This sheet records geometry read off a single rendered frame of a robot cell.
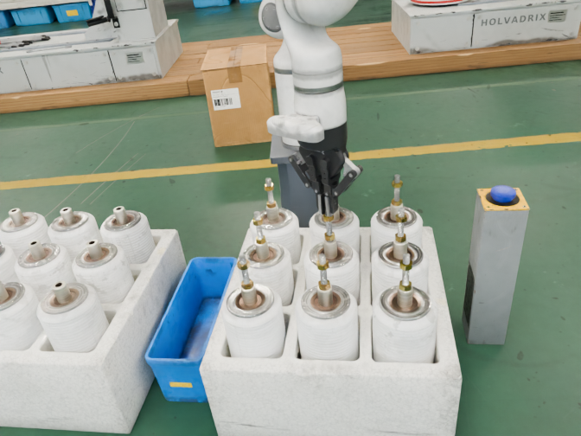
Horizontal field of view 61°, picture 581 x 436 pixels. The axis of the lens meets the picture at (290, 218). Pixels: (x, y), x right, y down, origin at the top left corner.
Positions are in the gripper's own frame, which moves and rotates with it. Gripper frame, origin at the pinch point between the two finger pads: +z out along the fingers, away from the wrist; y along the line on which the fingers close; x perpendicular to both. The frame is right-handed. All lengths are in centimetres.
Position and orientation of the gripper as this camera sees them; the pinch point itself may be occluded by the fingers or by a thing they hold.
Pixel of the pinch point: (327, 202)
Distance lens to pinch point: 80.4
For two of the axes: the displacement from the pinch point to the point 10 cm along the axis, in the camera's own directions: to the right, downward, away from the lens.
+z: 1.0, 8.4, 5.3
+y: -7.8, -2.7, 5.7
